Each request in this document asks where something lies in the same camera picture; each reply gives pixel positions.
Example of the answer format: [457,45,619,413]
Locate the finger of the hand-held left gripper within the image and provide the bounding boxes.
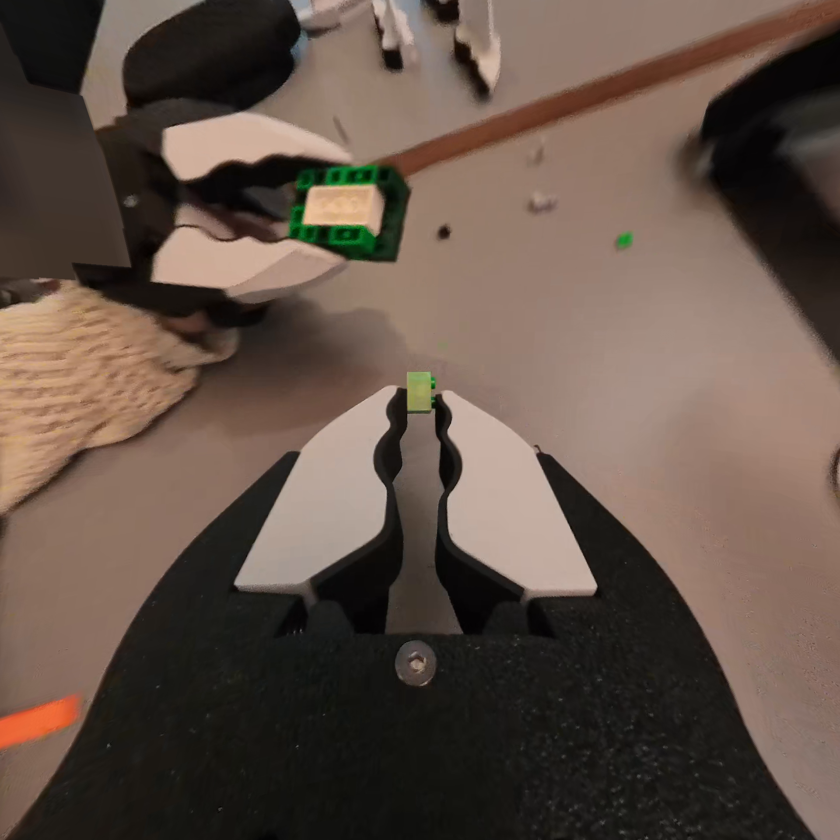
[152,223,347,306]
[161,113,357,183]

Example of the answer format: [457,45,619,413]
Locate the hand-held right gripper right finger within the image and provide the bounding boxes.
[433,390,599,635]

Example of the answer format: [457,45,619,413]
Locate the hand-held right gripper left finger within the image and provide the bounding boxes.
[233,385,409,634]

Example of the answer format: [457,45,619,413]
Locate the green lego block tan tile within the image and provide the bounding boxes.
[287,164,411,263]

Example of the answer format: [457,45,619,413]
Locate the bright green lego brick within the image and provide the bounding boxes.
[406,371,439,416]

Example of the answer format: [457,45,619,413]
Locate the person's left forearm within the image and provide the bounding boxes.
[0,279,240,513]

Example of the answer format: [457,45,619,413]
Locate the black cushion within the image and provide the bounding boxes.
[121,0,303,112]

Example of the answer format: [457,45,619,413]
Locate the orange brick separator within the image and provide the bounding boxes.
[0,696,83,749]

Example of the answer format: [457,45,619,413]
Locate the black round-based device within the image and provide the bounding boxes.
[682,26,840,191]

